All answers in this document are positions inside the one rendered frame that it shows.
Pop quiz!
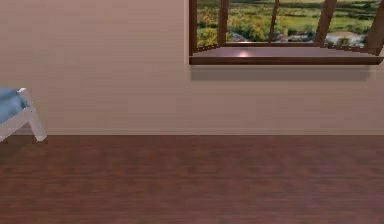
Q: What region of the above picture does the brown framed bay window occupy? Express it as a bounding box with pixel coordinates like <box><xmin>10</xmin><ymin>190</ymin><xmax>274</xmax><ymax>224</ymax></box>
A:
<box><xmin>188</xmin><ymin>0</ymin><xmax>384</xmax><ymax>66</ymax></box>

